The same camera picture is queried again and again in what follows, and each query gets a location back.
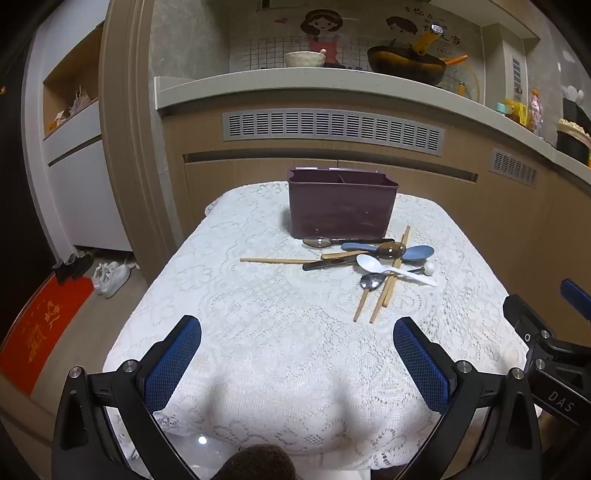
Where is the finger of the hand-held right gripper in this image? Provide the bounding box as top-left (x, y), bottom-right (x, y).
top-left (560, 279), bottom-right (591, 321)
top-left (503, 295), bottom-right (555, 352)

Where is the black container with cream rim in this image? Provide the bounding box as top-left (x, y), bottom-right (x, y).
top-left (555, 119), bottom-right (591, 167)

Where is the white ribbed bowl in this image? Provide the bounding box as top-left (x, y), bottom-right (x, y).
top-left (284, 51), bottom-right (328, 68)

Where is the wooden door frame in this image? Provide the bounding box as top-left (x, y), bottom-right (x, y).
top-left (99, 0), bottom-right (185, 278)

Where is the glass pot lid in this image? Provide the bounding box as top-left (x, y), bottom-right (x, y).
top-left (441, 60), bottom-right (483, 106)

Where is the white storage cabinet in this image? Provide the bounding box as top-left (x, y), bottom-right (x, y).
top-left (23, 18), bottom-right (134, 254)

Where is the white sneaker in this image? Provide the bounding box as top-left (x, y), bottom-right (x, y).
top-left (104, 264), bottom-right (132, 298)
top-left (92, 262), bottom-right (116, 291)

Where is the small metal spoon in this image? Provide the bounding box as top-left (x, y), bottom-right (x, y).
top-left (360, 266), bottom-right (426, 291)

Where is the long grey vent grille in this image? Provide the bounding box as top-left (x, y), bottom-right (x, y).
top-left (222, 110), bottom-right (446, 154)

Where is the wooden kitchen cabinet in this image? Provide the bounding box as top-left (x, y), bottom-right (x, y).
top-left (159, 105), bottom-right (591, 333)

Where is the red doormat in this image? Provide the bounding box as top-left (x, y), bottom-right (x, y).
top-left (0, 276), bottom-right (95, 398)

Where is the white lace tablecloth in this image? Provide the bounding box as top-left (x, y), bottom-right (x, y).
top-left (102, 181), bottom-right (532, 472)

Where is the orange-capped bottle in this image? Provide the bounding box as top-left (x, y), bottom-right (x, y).
top-left (527, 89), bottom-right (543, 134)

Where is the short grey vent grille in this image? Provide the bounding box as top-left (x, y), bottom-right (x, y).
top-left (490, 148), bottom-right (539, 188)

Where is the black holder with white utensils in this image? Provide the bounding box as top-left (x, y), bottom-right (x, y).
top-left (562, 85), bottom-right (591, 125)

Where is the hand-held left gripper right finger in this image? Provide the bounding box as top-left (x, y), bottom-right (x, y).
top-left (392, 316), bottom-right (542, 480)

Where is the white plastic spoon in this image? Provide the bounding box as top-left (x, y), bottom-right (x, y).
top-left (355, 254), bottom-right (438, 287)

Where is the brown fuzzy clothing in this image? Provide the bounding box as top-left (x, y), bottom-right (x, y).
top-left (217, 445), bottom-right (296, 480)

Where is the dark wok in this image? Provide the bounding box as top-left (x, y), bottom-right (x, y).
top-left (367, 45), bottom-right (469, 86)

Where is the grey kitchen countertop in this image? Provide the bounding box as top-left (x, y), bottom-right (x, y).
top-left (154, 69), bottom-right (591, 185)

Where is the pair of black shoes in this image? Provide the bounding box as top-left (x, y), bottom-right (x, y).
top-left (52, 254), bottom-right (93, 284)

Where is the yellow seasoning packet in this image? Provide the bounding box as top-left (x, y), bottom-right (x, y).
top-left (504, 98), bottom-right (528, 125)

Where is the blue plastic spoon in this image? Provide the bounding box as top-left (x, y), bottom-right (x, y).
top-left (341, 242), bottom-right (435, 262)

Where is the yellow-handled kitchen tool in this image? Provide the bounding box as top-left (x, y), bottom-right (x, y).
top-left (412, 23), bottom-right (446, 56)

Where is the pink cloth item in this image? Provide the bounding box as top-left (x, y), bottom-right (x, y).
top-left (68, 85), bottom-right (93, 116)

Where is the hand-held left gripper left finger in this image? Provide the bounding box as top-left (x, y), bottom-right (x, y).
top-left (52, 315), bottom-right (202, 480)

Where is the metal spoon with black handle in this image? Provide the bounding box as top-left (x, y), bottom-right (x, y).
top-left (302, 236), bottom-right (395, 248)

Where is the purple plastic utensil holder box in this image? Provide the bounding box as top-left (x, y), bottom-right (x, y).
top-left (287, 167), bottom-right (399, 241)

